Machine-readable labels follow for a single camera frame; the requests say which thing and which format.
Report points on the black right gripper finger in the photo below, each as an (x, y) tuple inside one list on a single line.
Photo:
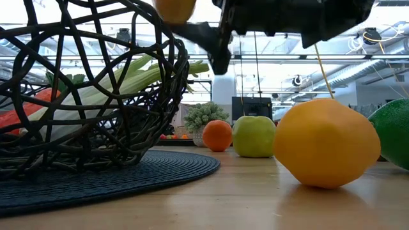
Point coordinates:
[(217, 48)]

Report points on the red yellow toy mango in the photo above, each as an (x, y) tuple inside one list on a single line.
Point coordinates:
[(175, 11)]

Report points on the orange toy orange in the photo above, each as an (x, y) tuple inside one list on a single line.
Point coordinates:
[(217, 135)]

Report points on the green white toy celery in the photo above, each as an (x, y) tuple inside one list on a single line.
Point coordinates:
[(96, 96)]

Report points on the orange toy carrot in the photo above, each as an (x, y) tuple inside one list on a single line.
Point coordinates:
[(12, 118)]

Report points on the black box monitor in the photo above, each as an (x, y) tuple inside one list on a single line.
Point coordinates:
[(252, 107)]

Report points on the potted green succulent plant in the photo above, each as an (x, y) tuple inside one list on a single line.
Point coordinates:
[(204, 116)]

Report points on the green toy apple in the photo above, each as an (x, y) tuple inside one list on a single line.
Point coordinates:
[(254, 137)]

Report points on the black tray with toy fruit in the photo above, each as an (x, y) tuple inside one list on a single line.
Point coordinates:
[(174, 138)]

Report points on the yellow toy lemon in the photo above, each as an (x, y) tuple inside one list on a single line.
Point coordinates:
[(326, 143)]

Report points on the round dark blue placemat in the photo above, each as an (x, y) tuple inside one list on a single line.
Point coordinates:
[(143, 179)]

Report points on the black background station frame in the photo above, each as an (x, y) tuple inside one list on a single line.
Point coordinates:
[(204, 81)]

